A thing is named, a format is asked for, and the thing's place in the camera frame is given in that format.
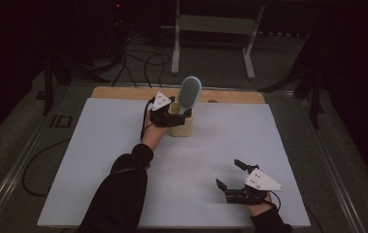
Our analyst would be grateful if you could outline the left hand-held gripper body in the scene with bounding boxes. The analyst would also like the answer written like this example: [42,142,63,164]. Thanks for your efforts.
[148,90,185,128]

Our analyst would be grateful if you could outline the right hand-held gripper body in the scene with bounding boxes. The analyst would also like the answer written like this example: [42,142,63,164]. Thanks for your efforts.
[224,167,285,206]

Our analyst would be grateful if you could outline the beige storage container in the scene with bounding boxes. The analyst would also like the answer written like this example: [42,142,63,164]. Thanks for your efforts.
[167,100,194,138]

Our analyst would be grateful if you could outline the light blue hairbrush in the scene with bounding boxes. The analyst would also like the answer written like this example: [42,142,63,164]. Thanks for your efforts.
[177,76,203,117]

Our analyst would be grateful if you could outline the person's right hand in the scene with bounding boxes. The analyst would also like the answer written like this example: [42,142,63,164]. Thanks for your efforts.
[247,191,274,217]

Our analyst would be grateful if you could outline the person's left hand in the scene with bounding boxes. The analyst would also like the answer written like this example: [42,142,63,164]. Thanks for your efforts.
[141,110,170,151]

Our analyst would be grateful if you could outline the white table mat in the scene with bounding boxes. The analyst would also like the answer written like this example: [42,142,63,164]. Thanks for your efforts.
[37,97,312,228]

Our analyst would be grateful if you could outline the grey metal stand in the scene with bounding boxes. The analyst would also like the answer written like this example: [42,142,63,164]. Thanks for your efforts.
[170,0,266,81]

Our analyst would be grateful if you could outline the black floor socket box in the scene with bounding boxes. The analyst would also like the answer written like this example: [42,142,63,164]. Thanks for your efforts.
[50,114,74,129]

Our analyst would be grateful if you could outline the dark tripod stand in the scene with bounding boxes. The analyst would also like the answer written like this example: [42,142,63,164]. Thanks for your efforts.
[35,52,112,117]
[258,30,326,130]

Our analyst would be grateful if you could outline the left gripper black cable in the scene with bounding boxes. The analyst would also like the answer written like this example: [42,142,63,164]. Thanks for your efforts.
[140,99,154,142]

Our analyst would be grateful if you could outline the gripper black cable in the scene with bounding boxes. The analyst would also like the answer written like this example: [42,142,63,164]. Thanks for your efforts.
[140,99,154,142]
[268,189,283,212]

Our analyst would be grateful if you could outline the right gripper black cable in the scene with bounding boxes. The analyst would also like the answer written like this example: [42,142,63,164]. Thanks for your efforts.
[268,189,283,212]

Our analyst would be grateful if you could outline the black floor cables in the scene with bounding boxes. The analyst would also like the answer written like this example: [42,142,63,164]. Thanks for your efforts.
[111,30,172,89]

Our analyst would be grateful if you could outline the long black floor cable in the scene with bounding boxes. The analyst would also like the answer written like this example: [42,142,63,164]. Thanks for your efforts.
[21,138,72,197]

